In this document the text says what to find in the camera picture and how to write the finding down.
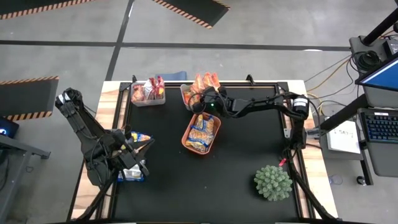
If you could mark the green artificial plant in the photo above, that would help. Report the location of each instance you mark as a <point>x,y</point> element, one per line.
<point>273,183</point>

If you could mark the grey plastic bin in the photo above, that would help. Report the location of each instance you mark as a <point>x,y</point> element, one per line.
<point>147,103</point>

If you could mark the grey box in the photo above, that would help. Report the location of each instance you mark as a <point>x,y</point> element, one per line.
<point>342,157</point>

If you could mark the black hazard-striped floor mat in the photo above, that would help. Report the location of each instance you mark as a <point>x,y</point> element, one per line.
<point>25,4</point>
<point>199,9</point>
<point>25,96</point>

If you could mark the grey cart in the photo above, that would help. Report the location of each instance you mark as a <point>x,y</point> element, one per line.
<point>12,174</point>

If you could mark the grey keyboard tray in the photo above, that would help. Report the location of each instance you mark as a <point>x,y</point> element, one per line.
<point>385,161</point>

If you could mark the blue padded seat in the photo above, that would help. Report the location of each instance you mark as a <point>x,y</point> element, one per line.
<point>171,76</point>

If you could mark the grey stand base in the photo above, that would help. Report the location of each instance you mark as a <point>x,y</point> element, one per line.
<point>356,43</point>

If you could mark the small red tag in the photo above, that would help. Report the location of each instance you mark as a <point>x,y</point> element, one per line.
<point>282,162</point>

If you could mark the white plastic bin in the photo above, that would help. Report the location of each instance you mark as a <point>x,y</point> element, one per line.
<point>189,108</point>

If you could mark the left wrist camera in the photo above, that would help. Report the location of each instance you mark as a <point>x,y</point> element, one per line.
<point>119,137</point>

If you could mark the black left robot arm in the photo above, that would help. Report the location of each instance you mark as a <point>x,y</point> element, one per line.
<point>81,124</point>

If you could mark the black device with blue light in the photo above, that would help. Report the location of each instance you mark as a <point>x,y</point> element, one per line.
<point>9,129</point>

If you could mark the black backlit keyboard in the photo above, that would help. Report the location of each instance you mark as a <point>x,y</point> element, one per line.
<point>385,123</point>

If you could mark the white paper sheet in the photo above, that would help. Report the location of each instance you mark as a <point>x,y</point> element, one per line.
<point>343,138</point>

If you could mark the black desk leg bar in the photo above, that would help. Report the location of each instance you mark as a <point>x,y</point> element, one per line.
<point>348,109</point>

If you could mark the blue Maruchan ramen pack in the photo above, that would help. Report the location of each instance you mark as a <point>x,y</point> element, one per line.
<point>205,123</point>
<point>199,140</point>
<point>141,137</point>

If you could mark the clear plastic cup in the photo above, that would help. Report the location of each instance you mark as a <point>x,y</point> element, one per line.
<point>335,180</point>

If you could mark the red Maruchan ramen pack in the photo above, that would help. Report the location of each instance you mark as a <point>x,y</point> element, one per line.
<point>149,88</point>
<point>160,87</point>
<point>138,93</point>

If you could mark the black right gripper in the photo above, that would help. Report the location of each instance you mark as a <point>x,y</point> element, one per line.
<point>219,104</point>

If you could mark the black stand pole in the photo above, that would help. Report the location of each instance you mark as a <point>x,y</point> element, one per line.
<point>381,28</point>

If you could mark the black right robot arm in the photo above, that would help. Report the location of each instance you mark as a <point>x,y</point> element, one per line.
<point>264,104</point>

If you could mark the orange plastic bin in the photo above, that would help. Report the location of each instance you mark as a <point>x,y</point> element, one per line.
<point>214,140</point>

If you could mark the monitor with blue screen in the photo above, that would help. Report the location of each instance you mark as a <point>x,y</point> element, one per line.
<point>385,77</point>

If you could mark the silver-faced blue ramen pack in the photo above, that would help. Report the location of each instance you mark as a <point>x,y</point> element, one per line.
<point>133,174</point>

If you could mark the black metal rig frame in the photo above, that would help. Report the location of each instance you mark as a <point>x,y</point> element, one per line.
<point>236,84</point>

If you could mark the black table mat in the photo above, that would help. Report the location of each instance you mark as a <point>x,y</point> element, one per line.
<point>186,205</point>

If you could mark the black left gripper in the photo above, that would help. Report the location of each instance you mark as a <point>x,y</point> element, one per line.
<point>129,155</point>

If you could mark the black caster wheel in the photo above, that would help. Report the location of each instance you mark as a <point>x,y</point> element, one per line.
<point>361,180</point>

